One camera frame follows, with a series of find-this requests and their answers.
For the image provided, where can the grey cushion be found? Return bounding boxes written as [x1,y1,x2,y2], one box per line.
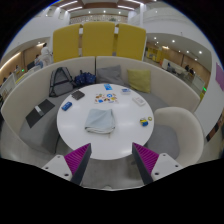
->
[95,64,126,86]

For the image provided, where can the blue box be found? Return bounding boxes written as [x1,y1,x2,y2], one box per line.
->
[61,101,73,112]

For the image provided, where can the dark brown wallet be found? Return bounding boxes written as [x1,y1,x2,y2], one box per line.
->
[71,89,86,101]

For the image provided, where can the person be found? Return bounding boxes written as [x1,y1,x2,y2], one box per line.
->
[34,42,53,68]

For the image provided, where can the yellow panel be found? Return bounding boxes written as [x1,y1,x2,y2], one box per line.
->
[81,21,116,58]
[52,23,82,64]
[115,23,147,62]

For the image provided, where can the ceiling lights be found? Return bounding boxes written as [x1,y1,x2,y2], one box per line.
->
[54,0,138,13]

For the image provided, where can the white chair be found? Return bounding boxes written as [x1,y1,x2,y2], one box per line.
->
[146,106,205,168]

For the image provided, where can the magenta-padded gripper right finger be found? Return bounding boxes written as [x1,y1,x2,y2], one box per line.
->
[131,142,184,186]

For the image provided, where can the light blue towel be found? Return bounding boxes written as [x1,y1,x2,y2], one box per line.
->
[84,108,117,135]

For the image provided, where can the navy dotted umbrella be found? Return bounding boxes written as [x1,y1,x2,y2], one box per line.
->
[73,70,97,88]

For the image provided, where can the yellow and blue toy figure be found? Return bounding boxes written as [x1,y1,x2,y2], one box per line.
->
[139,116,150,128]

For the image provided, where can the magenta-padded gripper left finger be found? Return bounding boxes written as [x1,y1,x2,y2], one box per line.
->
[41,142,93,186]

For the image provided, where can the yellow-green cushion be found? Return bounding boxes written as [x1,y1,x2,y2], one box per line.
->
[126,68,152,94]

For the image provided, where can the colourful sticker sheet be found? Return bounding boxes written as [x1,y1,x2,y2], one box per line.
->
[94,92,120,105]

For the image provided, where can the grey backpack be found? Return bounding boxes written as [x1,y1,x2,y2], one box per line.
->
[48,66,75,98]

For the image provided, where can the curved white sofa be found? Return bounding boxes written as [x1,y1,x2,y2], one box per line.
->
[0,55,201,162]

